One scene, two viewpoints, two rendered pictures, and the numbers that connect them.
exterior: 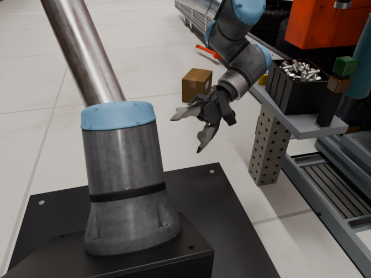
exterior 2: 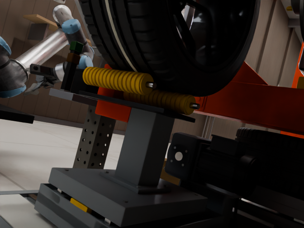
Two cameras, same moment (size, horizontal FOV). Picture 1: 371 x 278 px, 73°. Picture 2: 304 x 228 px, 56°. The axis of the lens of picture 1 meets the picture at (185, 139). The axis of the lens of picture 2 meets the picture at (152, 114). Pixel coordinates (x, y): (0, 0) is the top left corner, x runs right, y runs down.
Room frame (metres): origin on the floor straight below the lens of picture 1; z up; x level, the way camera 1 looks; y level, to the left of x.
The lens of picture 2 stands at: (0.21, -1.58, 0.42)
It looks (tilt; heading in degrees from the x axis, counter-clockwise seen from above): 1 degrees up; 52
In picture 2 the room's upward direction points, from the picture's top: 14 degrees clockwise
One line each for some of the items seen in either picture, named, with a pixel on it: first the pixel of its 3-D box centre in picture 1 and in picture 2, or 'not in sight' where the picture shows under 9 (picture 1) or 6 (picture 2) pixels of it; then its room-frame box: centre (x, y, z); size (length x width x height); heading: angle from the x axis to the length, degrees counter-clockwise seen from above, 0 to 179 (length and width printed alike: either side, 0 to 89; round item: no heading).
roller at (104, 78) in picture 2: not in sight; (116, 79); (0.62, -0.85, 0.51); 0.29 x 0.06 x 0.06; 103
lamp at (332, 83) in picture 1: (338, 83); (73, 58); (0.65, -0.42, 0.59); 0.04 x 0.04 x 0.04; 13
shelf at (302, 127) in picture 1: (286, 100); (99, 104); (0.84, -0.38, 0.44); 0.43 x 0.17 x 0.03; 13
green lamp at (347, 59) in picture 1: (345, 65); (76, 47); (0.65, -0.42, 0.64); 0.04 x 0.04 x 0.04; 13
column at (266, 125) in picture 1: (270, 143); (92, 151); (0.87, -0.37, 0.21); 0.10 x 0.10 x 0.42; 13
